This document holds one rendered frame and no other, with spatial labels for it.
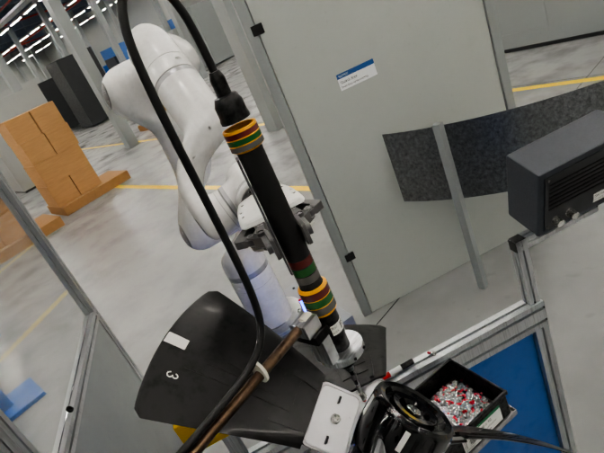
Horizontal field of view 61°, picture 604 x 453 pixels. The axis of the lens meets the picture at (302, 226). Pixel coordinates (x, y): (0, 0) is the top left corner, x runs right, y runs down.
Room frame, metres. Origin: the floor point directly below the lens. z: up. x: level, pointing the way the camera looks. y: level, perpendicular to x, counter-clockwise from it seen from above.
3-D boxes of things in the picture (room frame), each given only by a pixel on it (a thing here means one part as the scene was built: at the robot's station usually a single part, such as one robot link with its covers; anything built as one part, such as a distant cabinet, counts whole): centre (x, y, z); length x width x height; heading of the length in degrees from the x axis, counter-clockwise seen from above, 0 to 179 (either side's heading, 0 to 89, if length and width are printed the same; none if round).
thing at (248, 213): (0.72, 0.03, 1.50); 0.11 x 0.10 x 0.07; 7
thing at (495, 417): (0.82, -0.13, 0.85); 0.22 x 0.17 x 0.07; 112
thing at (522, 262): (1.03, -0.46, 0.96); 0.03 x 0.03 x 0.20; 7
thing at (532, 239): (1.04, -0.57, 1.04); 0.24 x 0.03 x 0.03; 97
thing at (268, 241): (0.62, 0.06, 1.50); 0.07 x 0.03 x 0.03; 7
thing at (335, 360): (0.60, 0.03, 1.34); 0.09 x 0.07 x 0.10; 132
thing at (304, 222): (0.63, -0.01, 1.50); 0.07 x 0.03 x 0.03; 7
